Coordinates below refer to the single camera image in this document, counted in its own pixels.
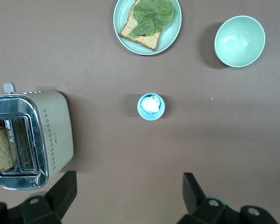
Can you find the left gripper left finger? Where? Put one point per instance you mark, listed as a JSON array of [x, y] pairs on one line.
[[60, 196]]

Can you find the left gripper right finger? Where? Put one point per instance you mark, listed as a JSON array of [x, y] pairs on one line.
[[198, 200]]

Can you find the blue cup with white filling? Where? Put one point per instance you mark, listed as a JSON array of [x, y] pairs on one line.
[[151, 116]]

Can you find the beige and chrome toaster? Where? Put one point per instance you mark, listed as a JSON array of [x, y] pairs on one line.
[[58, 130]]

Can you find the brown bread slice in toaster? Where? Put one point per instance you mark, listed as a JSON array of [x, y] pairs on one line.
[[0, 151]]

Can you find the white crumpled paper wad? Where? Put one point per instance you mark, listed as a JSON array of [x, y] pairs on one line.
[[150, 105]]

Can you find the pale green bowl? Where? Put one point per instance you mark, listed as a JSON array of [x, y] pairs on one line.
[[239, 42]]

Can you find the pale green round plate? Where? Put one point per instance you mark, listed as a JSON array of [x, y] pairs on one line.
[[170, 35]]

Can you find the brown bread slice under lettuce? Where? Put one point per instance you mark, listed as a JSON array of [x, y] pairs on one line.
[[144, 38]]

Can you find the green lettuce leaf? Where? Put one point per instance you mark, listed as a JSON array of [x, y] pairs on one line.
[[154, 14]]

